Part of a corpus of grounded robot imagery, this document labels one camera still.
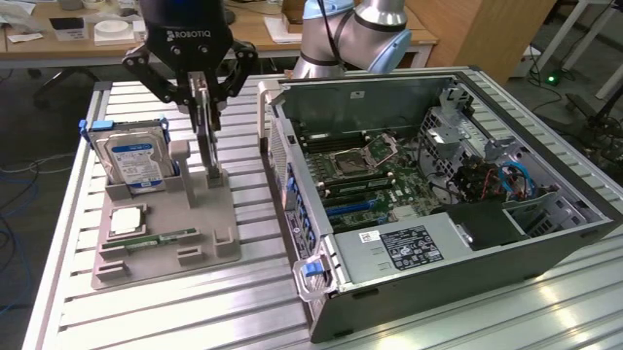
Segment black plastic air shroud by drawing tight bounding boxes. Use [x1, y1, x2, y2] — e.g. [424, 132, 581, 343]
[433, 202, 532, 251]

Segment graphics card with metal bracket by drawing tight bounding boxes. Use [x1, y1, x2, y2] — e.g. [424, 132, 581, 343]
[187, 71, 221, 172]

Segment blue data wire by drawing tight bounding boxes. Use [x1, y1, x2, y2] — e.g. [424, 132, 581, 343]
[500, 160, 537, 201]

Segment white paper stack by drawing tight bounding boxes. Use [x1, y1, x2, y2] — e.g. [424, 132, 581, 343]
[265, 16, 306, 44]

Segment perforated metal disk bay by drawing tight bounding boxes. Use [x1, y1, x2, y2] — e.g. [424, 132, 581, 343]
[418, 85, 489, 176]

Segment grey plastic parts rack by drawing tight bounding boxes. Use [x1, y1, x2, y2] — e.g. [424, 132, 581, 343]
[91, 140, 243, 291]

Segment wooden cabinet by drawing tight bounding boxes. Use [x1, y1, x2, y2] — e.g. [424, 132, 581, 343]
[426, 0, 560, 85]

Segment silver CPU chip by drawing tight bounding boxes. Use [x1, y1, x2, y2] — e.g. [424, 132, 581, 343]
[110, 208, 146, 236]

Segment grey power supply unit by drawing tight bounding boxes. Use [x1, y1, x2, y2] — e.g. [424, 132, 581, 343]
[334, 212, 477, 285]

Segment white box with black lid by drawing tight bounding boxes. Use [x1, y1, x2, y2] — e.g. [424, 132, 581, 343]
[49, 16, 93, 42]

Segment white desk frame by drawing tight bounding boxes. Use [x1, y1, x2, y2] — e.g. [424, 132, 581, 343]
[533, 0, 623, 99]

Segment open black PC case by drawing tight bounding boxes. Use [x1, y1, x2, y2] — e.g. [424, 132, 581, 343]
[257, 71, 616, 344]

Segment black equipment stand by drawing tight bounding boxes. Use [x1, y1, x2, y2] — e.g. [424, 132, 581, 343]
[564, 93, 623, 161]

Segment small cardboard box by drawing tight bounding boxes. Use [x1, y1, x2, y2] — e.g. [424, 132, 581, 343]
[282, 0, 309, 25]

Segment wooden desk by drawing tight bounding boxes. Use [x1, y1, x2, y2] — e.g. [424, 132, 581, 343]
[0, 0, 440, 79]

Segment CPU socket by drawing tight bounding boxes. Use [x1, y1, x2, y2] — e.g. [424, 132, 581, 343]
[330, 149, 371, 174]

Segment green motherboard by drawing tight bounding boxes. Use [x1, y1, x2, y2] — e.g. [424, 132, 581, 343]
[291, 127, 440, 233]

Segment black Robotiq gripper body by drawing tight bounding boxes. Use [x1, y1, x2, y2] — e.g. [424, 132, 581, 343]
[139, 0, 237, 77]

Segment metal socket cover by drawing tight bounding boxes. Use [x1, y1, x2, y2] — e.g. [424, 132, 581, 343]
[362, 131, 403, 165]

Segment white round dish on box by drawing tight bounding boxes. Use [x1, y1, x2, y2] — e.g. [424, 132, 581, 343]
[93, 20, 137, 47]

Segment clear plastic bag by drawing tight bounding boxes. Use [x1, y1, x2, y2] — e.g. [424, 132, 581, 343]
[0, 0, 46, 34]

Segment grey metal disk bay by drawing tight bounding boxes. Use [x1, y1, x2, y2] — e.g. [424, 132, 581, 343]
[501, 189, 590, 238]

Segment hard disk in blue caddy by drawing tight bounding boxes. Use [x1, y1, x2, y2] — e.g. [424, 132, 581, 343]
[78, 115, 171, 194]

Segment blue case release latch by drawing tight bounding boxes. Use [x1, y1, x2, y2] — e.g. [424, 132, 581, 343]
[301, 261, 326, 280]

